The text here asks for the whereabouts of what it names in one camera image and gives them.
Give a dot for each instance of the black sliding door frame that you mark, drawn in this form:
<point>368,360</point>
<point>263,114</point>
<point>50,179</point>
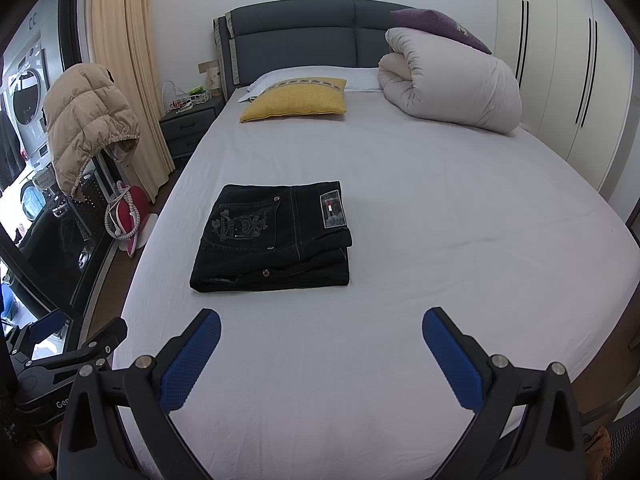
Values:
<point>70,25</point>

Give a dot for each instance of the black denim pants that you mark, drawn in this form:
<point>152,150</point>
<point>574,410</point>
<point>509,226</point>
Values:
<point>260,260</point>

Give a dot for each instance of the white wardrobe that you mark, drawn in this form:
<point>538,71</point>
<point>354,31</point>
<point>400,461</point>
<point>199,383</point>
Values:
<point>555,35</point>

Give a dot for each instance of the white box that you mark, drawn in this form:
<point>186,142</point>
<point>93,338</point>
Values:
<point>212,80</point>

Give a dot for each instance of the beige curtain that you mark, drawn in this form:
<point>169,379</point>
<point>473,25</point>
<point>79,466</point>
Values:
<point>125,35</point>

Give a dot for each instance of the black mesh chair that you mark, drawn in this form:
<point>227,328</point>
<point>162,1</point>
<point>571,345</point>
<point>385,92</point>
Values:
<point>625,440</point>

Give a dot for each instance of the grey nightstand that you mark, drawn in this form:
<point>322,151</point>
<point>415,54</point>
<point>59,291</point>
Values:
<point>185,135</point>

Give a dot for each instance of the red and white iron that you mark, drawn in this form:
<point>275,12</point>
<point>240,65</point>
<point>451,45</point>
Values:
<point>132,210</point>

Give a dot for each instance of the yellow pillow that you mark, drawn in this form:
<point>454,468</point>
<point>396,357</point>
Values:
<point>295,102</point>

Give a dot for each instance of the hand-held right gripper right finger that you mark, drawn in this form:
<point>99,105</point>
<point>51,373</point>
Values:
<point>450,360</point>

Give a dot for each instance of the black perforated rack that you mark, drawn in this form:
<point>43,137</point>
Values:
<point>90,195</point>

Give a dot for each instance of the white washing machine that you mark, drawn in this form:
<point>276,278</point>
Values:
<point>27,95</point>

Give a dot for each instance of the grey upholstered headboard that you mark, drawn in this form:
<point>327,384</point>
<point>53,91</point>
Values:
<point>300,40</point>

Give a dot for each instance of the white pillow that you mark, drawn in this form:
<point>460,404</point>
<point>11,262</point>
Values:
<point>361,80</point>

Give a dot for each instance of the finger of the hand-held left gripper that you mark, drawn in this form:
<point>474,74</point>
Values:
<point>47,327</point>
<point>102,340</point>

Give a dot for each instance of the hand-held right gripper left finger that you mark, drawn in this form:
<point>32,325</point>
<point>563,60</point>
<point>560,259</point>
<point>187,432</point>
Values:
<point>192,355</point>

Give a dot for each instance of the beige puffer jacket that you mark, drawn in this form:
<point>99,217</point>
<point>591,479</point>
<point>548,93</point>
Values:
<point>85,115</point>

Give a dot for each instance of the person's left hand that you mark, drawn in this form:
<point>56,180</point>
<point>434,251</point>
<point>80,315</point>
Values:
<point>37,457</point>

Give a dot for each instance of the bed with white sheet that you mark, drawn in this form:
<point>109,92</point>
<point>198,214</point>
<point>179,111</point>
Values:
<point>400,235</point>

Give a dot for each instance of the rolled white duvet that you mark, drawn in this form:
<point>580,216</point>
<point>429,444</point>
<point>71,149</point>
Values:
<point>450,85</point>

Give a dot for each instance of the purple pillow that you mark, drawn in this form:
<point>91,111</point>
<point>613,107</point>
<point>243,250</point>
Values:
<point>435,22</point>

